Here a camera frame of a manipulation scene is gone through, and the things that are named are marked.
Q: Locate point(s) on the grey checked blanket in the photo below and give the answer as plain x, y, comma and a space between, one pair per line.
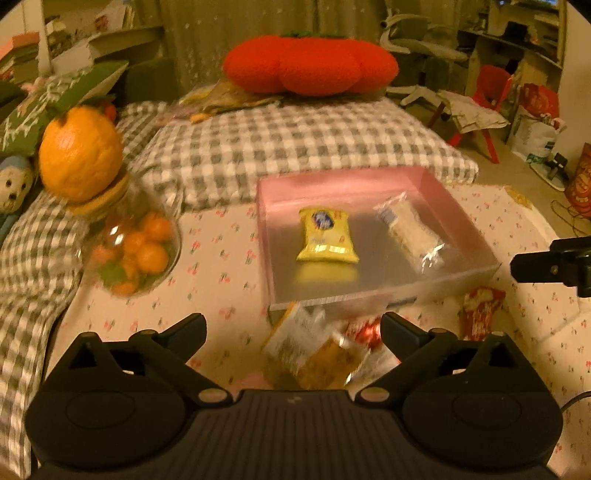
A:
32, 277

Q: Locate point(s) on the grey office chair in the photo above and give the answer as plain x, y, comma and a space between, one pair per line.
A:
425, 46

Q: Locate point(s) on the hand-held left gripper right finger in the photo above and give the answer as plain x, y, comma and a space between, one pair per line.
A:
391, 333

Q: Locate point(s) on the white cardboard box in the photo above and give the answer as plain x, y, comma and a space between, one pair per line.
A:
124, 44

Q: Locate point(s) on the beige curtain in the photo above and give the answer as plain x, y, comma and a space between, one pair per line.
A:
258, 23

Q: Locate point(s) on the blue plush toy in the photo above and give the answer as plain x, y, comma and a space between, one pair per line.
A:
14, 184

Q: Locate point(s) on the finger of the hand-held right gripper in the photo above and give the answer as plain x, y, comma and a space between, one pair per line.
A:
540, 267

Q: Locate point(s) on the red gift bag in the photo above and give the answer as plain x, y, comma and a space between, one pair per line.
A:
538, 99

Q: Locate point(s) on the green patterned cushion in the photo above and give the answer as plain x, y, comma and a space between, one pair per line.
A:
51, 101

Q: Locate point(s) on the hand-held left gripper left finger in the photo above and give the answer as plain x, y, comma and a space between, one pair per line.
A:
195, 333

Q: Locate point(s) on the cherry print sheet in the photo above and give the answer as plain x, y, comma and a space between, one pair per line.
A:
221, 258

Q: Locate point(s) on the grey checked pillow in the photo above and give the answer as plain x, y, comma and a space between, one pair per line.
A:
314, 138

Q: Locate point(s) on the stack of books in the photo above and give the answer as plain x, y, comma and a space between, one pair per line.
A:
21, 57

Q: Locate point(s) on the clear gold-edged snack packet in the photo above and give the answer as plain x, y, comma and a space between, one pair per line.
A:
325, 367

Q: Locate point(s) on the white shopping bag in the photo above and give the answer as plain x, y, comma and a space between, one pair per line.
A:
533, 134

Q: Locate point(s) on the small orange cushion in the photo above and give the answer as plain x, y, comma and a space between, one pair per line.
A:
108, 110

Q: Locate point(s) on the cluttered desk shelf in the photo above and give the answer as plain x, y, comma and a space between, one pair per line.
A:
517, 41

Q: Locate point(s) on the red plastic chair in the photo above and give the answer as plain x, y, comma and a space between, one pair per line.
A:
494, 83

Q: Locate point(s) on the glass jar with orange lid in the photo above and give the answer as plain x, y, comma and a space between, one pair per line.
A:
78, 152

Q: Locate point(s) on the red snack packet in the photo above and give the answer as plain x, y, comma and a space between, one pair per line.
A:
480, 309
364, 332

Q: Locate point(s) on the clear white cracker packet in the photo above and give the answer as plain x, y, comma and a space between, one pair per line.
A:
411, 230

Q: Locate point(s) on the pink shallow box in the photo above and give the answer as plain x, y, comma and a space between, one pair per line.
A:
369, 277

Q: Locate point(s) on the yellow snack packet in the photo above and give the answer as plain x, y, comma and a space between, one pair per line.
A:
325, 237

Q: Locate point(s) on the white beige snack packet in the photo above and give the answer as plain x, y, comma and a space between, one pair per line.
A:
288, 337

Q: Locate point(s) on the red pumpkin cushion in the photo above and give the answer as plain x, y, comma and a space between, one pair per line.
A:
309, 62

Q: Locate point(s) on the beige cloth on chair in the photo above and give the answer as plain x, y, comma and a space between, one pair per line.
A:
471, 113

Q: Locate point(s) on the yellow plastic bag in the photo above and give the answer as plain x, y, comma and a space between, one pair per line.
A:
221, 99

